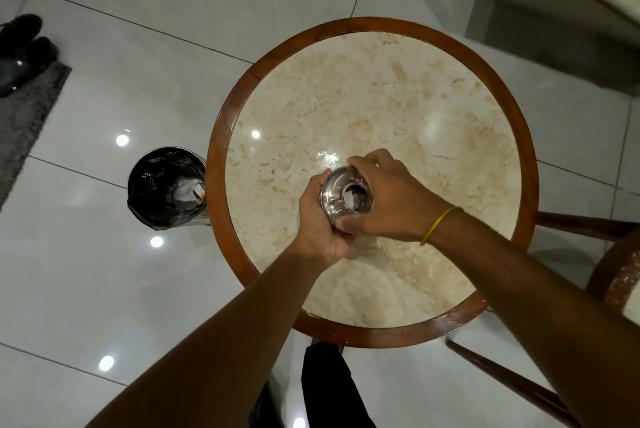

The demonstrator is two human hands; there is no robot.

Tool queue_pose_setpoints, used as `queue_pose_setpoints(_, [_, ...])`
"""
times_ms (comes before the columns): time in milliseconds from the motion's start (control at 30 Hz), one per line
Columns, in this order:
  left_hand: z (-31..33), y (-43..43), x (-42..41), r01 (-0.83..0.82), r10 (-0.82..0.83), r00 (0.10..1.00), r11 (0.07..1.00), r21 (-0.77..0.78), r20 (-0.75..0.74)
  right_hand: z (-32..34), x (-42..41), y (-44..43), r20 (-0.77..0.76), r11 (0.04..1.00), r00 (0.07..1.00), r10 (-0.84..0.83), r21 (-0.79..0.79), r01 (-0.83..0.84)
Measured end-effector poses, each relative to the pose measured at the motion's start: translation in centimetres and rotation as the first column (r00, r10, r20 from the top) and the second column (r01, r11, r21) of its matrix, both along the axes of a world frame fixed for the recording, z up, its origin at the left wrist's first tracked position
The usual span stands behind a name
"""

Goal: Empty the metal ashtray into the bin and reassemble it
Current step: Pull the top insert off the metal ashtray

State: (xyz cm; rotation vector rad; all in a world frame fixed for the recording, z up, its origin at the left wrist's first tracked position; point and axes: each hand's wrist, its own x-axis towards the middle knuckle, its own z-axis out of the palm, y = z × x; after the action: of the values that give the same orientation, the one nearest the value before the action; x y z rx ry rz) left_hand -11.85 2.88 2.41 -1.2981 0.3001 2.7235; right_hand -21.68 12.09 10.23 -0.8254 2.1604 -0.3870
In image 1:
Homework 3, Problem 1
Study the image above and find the person's left forearm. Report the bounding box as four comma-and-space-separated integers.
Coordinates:
84, 241, 325, 428

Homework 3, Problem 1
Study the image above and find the person's left hand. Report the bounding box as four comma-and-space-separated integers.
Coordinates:
294, 169, 358, 262

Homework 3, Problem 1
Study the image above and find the wooden chair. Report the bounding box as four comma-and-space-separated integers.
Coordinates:
444, 211, 640, 428

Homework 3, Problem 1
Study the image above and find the person's black trouser leg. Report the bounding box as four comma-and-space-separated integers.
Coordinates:
299, 341, 378, 428

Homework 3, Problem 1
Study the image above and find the steel bin with black liner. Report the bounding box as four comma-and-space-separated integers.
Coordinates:
126, 145, 212, 232

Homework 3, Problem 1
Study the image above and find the black shoe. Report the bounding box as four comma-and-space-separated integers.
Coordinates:
0, 36, 59, 98
0, 13, 44, 59

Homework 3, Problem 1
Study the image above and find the grey rug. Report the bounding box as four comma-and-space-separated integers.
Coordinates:
0, 60, 73, 211

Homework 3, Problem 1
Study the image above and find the person's right hand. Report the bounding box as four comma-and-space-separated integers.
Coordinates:
335, 148, 454, 244

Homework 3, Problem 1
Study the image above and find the round marble wooden table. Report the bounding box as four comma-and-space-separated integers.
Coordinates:
205, 16, 540, 349

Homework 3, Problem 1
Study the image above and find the crumpled white paper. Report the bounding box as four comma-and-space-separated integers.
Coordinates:
172, 177, 207, 206

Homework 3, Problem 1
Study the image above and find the person's right forearm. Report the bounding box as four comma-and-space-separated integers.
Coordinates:
429, 207, 640, 428

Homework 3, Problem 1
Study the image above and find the yellow rubber wrist band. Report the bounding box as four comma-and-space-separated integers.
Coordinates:
419, 206, 464, 247

